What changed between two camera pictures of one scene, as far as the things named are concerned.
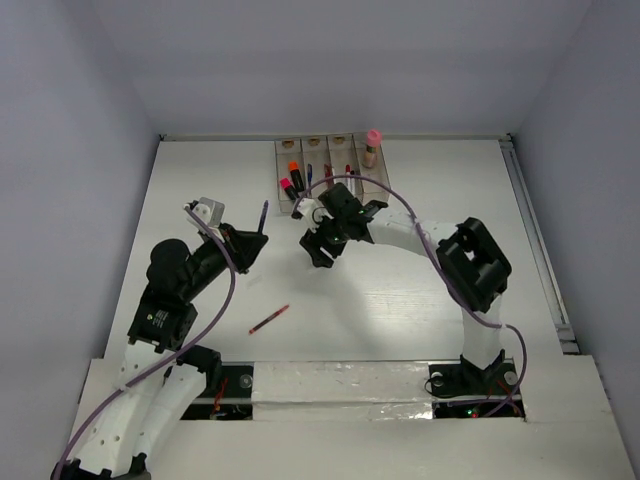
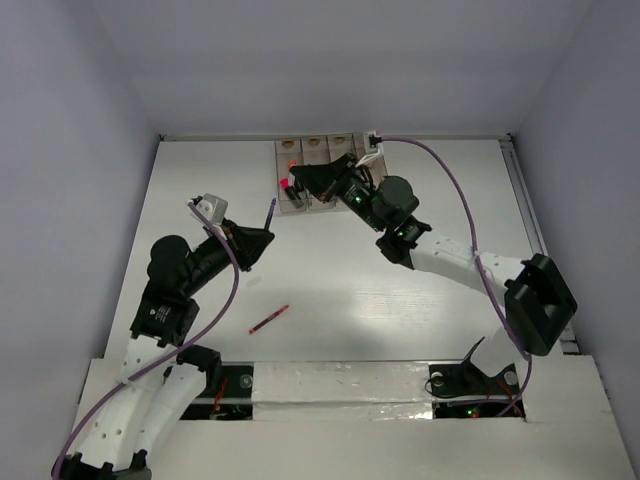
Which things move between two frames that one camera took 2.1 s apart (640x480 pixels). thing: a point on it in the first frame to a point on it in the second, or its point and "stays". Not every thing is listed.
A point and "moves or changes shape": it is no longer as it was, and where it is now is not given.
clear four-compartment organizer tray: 303,161 stays
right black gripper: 310,243 to 324,178
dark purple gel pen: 264,211 moves or changes shape
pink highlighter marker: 289,188 stays
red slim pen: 269,318 stays
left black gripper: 246,245 stays
